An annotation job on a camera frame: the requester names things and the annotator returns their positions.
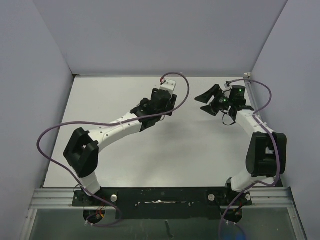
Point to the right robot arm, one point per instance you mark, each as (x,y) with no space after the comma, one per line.
(266,156)

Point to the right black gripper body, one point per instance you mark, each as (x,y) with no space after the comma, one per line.
(223,102)

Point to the aluminium frame rail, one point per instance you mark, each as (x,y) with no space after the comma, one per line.
(62,198)

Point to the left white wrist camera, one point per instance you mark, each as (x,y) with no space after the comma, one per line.
(168,85)

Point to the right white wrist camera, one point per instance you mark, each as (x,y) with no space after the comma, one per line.
(228,87)

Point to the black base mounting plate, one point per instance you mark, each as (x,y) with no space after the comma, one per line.
(163,203)

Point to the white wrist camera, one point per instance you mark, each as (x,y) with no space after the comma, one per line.
(228,87)
(168,85)

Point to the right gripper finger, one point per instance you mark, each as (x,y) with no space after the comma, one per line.
(210,110)
(212,92)

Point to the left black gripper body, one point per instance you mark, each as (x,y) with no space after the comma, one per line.
(169,105)

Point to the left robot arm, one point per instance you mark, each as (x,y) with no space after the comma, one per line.
(83,148)

